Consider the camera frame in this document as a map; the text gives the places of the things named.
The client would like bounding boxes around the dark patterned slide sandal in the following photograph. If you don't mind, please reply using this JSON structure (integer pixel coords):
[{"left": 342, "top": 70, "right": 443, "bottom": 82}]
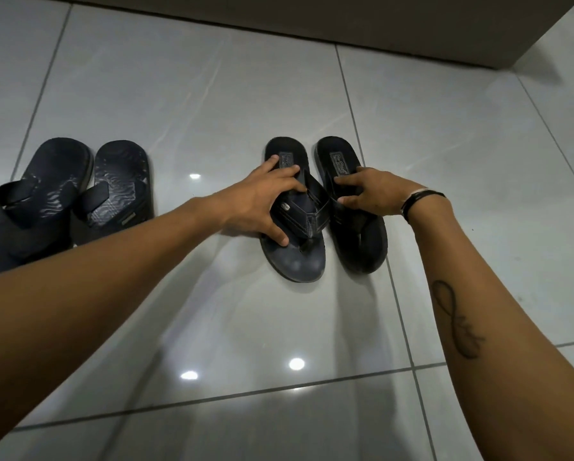
[
  {"left": 0, "top": 136, "right": 95, "bottom": 280},
  {"left": 70, "top": 140, "right": 154, "bottom": 246}
]

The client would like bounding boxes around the person's left hand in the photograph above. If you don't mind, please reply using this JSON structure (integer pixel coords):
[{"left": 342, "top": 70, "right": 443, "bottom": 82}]
[{"left": 202, "top": 154, "right": 309, "bottom": 248}]

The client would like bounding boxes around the person's right hand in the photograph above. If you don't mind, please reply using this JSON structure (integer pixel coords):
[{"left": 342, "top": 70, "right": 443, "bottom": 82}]
[{"left": 334, "top": 166, "right": 415, "bottom": 218}]

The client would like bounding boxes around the black wrist bracelet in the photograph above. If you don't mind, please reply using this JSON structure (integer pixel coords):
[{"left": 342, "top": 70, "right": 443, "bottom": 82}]
[{"left": 400, "top": 188, "right": 447, "bottom": 224}]

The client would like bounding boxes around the person's right forearm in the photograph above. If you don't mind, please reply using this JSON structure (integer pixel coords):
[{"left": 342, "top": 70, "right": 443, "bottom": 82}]
[{"left": 406, "top": 194, "right": 574, "bottom": 461}]

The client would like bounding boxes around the black flip-flop sandal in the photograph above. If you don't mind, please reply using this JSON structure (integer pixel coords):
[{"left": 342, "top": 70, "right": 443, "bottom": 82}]
[
  {"left": 314, "top": 135, "right": 390, "bottom": 276},
  {"left": 259, "top": 136, "right": 328, "bottom": 284}
]

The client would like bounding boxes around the grey-brown bed base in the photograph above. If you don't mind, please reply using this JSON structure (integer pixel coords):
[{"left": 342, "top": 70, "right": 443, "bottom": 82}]
[{"left": 39, "top": 0, "right": 574, "bottom": 70}]

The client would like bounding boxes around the person's left forearm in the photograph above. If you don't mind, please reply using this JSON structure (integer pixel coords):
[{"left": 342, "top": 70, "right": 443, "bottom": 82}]
[{"left": 0, "top": 196, "right": 226, "bottom": 445}]

